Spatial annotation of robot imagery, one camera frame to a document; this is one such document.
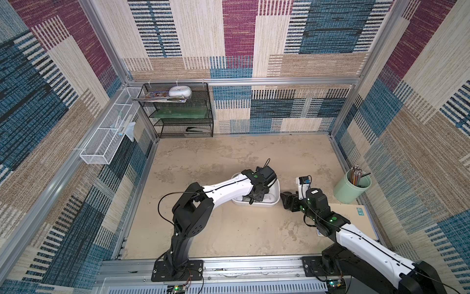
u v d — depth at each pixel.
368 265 0.50
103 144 0.93
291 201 0.75
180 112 0.97
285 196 0.78
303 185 0.73
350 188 0.81
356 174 0.82
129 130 0.79
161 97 0.92
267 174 0.71
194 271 0.72
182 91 0.90
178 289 0.71
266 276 0.73
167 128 1.19
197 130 1.10
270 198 0.90
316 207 0.64
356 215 0.87
